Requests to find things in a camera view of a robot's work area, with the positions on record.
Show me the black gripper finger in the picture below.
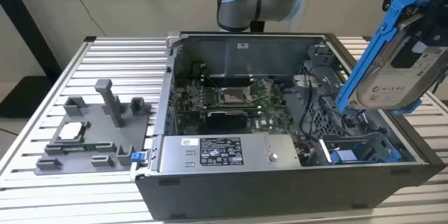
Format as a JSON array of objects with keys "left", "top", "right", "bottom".
[{"left": 389, "top": 31, "right": 428, "bottom": 69}]

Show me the hard disk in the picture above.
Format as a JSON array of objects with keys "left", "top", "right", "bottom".
[{"left": 334, "top": 0, "right": 448, "bottom": 116}]

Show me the short black disk wire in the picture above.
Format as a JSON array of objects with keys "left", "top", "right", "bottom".
[{"left": 320, "top": 92, "right": 368, "bottom": 133}]

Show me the grey metal drive cage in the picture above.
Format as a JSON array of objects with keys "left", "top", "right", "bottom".
[{"left": 282, "top": 58, "right": 354, "bottom": 141}]

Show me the locking lever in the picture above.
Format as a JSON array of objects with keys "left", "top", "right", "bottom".
[{"left": 252, "top": 87, "right": 276, "bottom": 102}]

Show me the green motherboard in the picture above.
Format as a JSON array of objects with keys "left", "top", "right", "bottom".
[{"left": 170, "top": 77, "right": 302, "bottom": 136}]

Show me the CPU socket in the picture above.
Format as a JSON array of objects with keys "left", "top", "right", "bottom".
[{"left": 217, "top": 87, "right": 253, "bottom": 105}]

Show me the black graphics card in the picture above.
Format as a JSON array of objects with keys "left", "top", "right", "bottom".
[{"left": 201, "top": 110, "right": 249, "bottom": 133}]

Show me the silver power supply unit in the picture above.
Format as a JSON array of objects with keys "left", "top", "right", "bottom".
[{"left": 156, "top": 133, "right": 302, "bottom": 172}]

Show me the black open PC case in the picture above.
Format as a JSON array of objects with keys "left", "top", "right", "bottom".
[{"left": 129, "top": 31, "right": 446, "bottom": 221}]

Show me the blue case latch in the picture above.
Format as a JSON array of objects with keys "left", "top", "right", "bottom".
[{"left": 129, "top": 151, "right": 146, "bottom": 164}]

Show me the grey parts rack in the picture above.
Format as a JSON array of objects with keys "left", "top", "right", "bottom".
[{"left": 33, "top": 79, "right": 153, "bottom": 176}]

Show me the green RAM stick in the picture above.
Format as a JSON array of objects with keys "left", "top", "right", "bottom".
[{"left": 46, "top": 142, "right": 113, "bottom": 151}]

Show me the silver CPU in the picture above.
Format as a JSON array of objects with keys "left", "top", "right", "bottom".
[{"left": 58, "top": 123, "right": 85, "bottom": 140}]

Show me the long thin black disk wire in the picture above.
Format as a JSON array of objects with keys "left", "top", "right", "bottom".
[{"left": 298, "top": 64, "right": 348, "bottom": 141}]

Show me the thin black wall cable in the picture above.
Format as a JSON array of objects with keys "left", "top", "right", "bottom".
[{"left": 58, "top": 0, "right": 106, "bottom": 37}]

